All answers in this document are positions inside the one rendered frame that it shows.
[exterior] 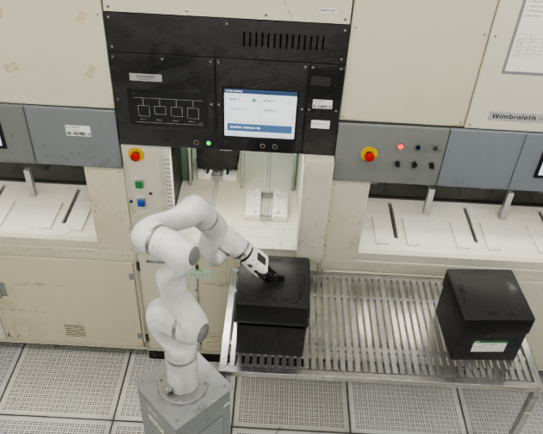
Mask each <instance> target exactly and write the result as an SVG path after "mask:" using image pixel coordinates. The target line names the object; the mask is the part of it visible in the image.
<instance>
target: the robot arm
mask: <svg viewBox="0 0 543 434"><path fill-rule="evenodd" d="M191 227H195V228H197V229H198V230H199V231H200V232H201V235H200V238H199V241H198V244H197V242H196V241H195V240H194V239H192V238H190V237H189V236H187V235H184V234H182V233H180V232H177V231H180V230H184V229H187V228H191ZM131 241H132V244H133V245H134V247H135V248H137V249H138V250H139V251H142V252H144V253H146V254H147V255H150V256H152V257H156V258H157V259H159V260H161V261H163V262H164V263H163V264H162V265H160V267H159V268H158V270H157V272H156V276H155V277H156V284H157V288H158V291H159V296H160V297H159V298H157V299H155V300H153V301H152V302H151V303H150V304H149V305H148V307H147V310H146V323H147V327H148V329H149V331H150V332H151V333H152V335H153V337H154V338H155V339H156V340H157V342H158V343H159V344H160V346H161V347H162V348H163V349H164V352H165V368H166V370H165V371H164V372H163V373H162V375H161V376H160V378H159V392H160V394H161V395H162V397H163V398H164V399H165V400H167V401H168V402H170V403H172V404H175V405H188V404H190V403H193V402H195V401H197V400H199V399H200V398H201V397H202V396H203V395H204V393H205V392H206V390H207V387H208V377H207V375H206V373H205V372H204V370H203V369H202V368H200V367H199V366H198V364H197V344H200V343H201V342H202V341H203V340H204V339H205V338H206V337H207V334H208V331H209V321H208V318H207V316H206V314H205V312H204V311H203V310H202V308H201V307H200V305H199V304H198V302H197V301H196V299H195V298H194V297H193V295H192V293H191V292H190V290H189V287H188V282H187V275H186V274H187V273H188V272H189V271H191V270H192V269H193V268H194V267H195V266H196V264H197V262H198V260H199V258H200V255H201V256H202V258H203V259H204V260H205V261H206V262H207V263H209V264H211V265H213V266H215V267H218V266H220V265H221V264H223V262H224V261H225V260H226V259H227V257H228V256H231V257H233V258H234V259H235V260H237V261H238V262H241V263H242V264H243V265H244V266H245V267H246V268H247V269H248V270H249V271H250V272H251V273H253V274H254V275H255V276H256V277H260V278H261V279H262V280H265V279H266V278H268V279H269V280H270V281H272V282H275V281H276V280H277V279H278V277H277V276H276V275H274V274H278V273H277V272H276V271H275V270H273V269H272V267H271V266H270V265H269V264H268V256H267V255H266V254H265V253H264V252H262V251H261V250H260V249H258V248H257V247H255V246H253V245H252V244H250V243H249V242H248V241H247V240H246V239H244V238H243V237H242V236H241V235H239V234H238V233H237V232H236V231H235V230H234V229H233V228H232V227H231V226H229V225H228V224H227V222H226V221H225V220H224V218H223V217H222V216H221V215H220V214H219V213H218V212H217V211H216V210H215V209H214V208H213V207H212V206H211V205H210V204H209V203H208V202H207V201H206V200H205V199H204V198H203V197H201V196H200V195H188V196H186V197H185V198H184V199H183V200H182V201H181V202H180V203H179V204H177V205H176V206H175V207H173V208H171V209H169V210H166V211H164V212H161V213H157V214H151V215H149V216H147V217H145V218H143V219H142V220H140V221H139V222H138V223H136V225H135V226H134V228H133V229H132V232H131Z"/></svg>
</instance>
